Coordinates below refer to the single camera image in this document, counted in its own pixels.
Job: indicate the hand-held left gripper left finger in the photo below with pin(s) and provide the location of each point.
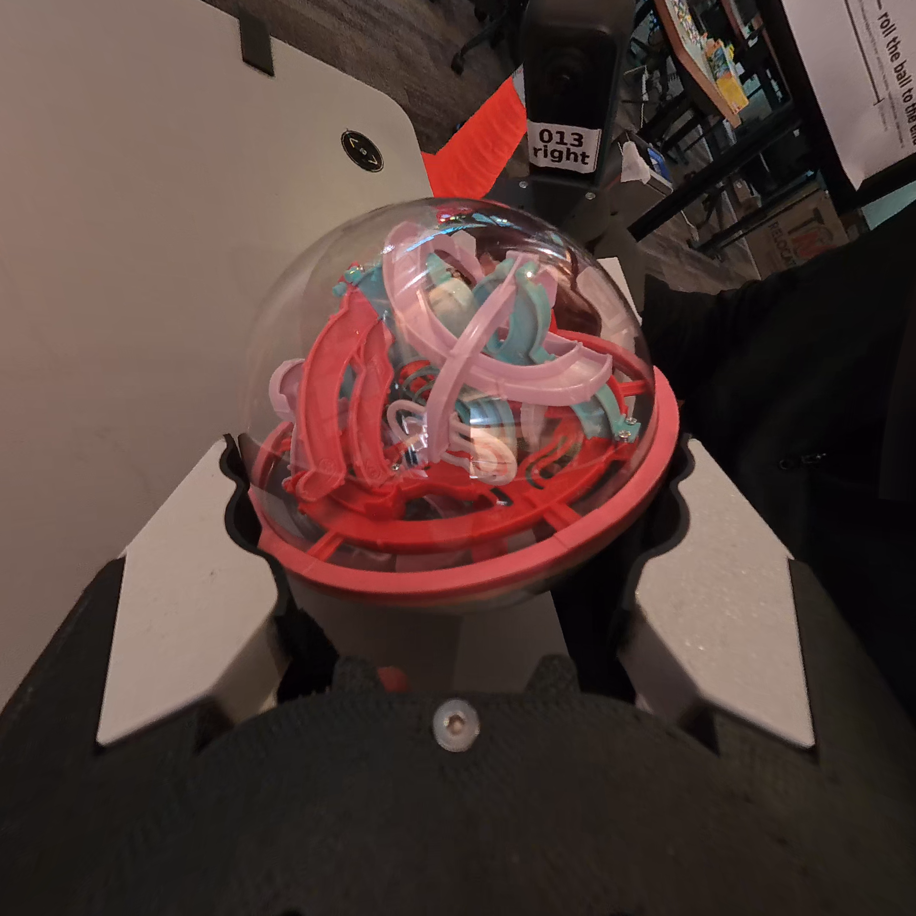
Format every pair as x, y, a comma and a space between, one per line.
179, 608

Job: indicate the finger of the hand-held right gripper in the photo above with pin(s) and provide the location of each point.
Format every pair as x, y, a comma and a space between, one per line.
621, 275

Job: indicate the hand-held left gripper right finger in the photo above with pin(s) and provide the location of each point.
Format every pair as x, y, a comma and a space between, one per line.
723, 615

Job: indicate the clear maze ball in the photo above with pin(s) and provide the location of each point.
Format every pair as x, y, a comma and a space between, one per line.
458, 401

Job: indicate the black office chair base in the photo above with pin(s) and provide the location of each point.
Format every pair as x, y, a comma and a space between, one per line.
476, 32

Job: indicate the orange safety cone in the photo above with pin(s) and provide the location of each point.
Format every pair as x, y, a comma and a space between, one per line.
486, 136

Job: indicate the white crumpled cloth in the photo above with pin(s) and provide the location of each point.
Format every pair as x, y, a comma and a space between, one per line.
634, 161

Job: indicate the printed cardboard box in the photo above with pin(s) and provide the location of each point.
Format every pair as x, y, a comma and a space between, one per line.
801, 229

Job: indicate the round desk control panel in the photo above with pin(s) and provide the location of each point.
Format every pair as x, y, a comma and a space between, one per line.
362, 149

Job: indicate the white paper instruction sheet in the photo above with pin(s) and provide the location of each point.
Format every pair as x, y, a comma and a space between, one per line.
851, 79

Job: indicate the black desk bracket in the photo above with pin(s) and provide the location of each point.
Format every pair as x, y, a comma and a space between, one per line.
255, 43

